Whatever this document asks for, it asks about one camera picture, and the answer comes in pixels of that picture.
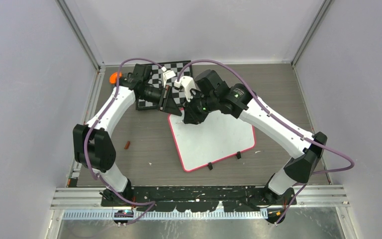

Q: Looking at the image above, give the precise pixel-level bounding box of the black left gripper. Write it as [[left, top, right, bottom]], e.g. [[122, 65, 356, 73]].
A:
[[139, 85, 182, 116]]

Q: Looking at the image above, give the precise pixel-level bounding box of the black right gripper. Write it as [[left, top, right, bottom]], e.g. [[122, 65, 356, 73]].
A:
[[180, 90, 217, 125]]

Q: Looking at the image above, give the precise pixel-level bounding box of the brown marker cap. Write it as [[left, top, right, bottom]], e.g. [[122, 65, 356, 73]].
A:
[[124, 141, 131, 150]]

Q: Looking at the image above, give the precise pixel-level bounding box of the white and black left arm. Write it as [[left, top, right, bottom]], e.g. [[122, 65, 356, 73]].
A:
[[73, 64, 182, 206]]

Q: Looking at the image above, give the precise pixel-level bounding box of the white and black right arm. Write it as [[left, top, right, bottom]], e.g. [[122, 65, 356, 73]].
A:
[[174, 70, 327, 205]]

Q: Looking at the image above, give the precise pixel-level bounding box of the pink-framed whiteboard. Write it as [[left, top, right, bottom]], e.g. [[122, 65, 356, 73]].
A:
[[167, 111, 256, 172]]

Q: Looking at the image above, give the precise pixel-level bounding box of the black white checkerboard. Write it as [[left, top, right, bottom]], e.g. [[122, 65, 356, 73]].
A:
[[135, 60, 193, 111]]

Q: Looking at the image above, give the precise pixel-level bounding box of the orange curved block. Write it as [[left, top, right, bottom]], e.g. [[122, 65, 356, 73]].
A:
[[109, 72, 122, 84]]

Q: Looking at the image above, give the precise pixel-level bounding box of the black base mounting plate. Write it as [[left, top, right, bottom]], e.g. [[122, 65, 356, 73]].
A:
[[100, 185, 297, 214]]

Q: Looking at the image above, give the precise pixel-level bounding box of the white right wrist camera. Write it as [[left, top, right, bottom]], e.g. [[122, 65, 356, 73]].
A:
[[174, 76, 196, 102]]

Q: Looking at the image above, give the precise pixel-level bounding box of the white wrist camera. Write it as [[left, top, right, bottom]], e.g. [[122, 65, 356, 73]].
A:
[[174, 76, 196, 102], [161, 67, 176, 87]]

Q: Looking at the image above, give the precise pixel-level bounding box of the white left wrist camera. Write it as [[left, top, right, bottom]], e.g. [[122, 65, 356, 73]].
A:
[[161, 67, 176, 87]]

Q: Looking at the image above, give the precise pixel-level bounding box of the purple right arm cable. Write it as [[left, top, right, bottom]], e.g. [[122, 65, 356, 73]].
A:
[[177, 59, 356, 226]]

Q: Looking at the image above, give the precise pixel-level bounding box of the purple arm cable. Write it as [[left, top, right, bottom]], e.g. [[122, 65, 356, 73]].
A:
[[83, 58, 167, 226], [177, 59, 356, 226]]

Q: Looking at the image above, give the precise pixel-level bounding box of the white slotted cable duct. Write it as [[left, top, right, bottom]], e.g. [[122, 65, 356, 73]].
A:
[[62, 209, 268, 220]]

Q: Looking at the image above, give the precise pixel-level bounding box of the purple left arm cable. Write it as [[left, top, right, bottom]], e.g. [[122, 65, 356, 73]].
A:
[[83, 58, 167, 226]]

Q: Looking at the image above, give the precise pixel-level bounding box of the aluminium frame rail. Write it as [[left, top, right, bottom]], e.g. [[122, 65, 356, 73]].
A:
[[50, 65, 106, 210]]

